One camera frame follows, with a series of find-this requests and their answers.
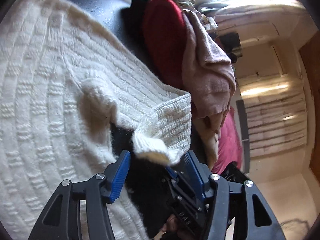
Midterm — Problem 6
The cream knitted sweater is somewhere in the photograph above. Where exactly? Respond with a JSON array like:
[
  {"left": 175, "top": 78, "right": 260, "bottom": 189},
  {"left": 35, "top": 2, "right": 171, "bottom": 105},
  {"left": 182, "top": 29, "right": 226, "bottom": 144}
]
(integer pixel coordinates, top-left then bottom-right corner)
[{"left": 1, "top": 0, "right": 191, "bottom": 239}]

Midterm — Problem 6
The black padded folding table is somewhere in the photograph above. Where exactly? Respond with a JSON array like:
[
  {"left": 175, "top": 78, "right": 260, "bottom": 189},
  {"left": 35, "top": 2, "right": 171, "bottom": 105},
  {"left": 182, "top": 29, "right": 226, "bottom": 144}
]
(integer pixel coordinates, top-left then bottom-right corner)
[{"left": 57, "top": 0, "right": 208, "bottom": 170}]

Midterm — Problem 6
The person right hand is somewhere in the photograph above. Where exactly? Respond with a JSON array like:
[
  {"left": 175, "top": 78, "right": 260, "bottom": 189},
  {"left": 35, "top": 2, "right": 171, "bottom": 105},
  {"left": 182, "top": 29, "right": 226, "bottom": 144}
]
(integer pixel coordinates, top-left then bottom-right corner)
[{"left": 160, "top": 215, "right": 181, "bottom": 240}]

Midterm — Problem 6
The black jacket right sleeve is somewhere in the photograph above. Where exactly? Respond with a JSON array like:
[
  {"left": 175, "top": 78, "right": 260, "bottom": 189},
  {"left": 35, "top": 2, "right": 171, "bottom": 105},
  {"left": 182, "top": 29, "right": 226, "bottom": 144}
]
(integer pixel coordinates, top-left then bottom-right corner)
[{"left": 111, "top": 124, "right": 172, "bottom": 238}]

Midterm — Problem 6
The magenta quilt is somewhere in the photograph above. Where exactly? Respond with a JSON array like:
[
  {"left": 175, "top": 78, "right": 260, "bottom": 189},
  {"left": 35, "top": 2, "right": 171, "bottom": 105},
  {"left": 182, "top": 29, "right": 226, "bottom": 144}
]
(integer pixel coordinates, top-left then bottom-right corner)
[{"left": 212, "top": 107, "right": 242, "bottom": 174}]

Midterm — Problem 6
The side window curtain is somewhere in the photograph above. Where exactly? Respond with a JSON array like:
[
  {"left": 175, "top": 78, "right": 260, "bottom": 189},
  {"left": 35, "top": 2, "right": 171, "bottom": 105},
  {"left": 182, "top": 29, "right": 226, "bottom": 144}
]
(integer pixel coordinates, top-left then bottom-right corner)
[{"left": 240, "top": 76, "right": 308, "bottom": 158}]

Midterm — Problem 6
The pink beige garment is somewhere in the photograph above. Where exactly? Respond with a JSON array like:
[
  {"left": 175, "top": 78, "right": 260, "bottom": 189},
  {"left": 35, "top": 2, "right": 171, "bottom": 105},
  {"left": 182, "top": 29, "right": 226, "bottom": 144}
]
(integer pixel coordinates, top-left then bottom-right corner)
[{"left": 182, "top": 10, "right": 236, "bottom": 168}]

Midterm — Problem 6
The black monitor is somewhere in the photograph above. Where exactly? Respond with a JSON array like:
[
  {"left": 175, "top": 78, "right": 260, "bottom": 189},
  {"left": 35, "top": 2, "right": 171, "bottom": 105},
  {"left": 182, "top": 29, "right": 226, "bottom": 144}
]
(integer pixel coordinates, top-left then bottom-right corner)
[{"left": 219, "top": 32, "right": 242, "bottom": 57}]

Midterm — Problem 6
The red knitted garment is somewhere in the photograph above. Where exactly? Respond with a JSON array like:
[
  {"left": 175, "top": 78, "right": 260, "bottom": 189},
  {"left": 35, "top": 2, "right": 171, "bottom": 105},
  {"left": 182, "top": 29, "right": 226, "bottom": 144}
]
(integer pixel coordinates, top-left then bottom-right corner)
[{"left": 142, "top": 0, "right": 187, "bottom": 89}]

